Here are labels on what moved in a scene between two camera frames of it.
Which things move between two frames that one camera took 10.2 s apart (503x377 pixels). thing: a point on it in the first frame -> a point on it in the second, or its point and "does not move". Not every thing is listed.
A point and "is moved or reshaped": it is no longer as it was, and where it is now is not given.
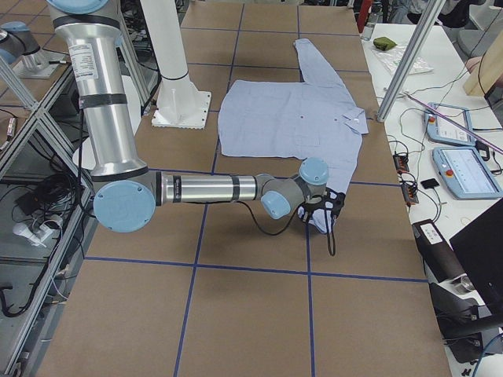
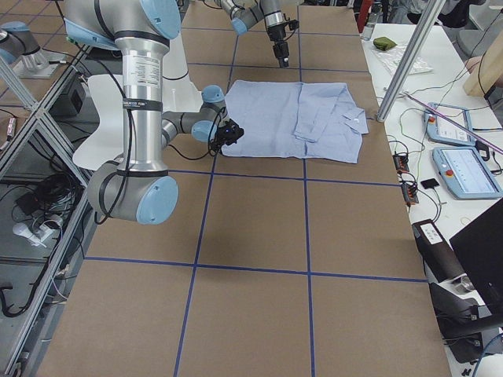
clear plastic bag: [391, 60] does not move
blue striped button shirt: [313, 118] is moved or reshaped
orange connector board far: [401, 163] does not move
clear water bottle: [369, 27] does not move
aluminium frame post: [410, 60] does not move
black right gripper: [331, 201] -> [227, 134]
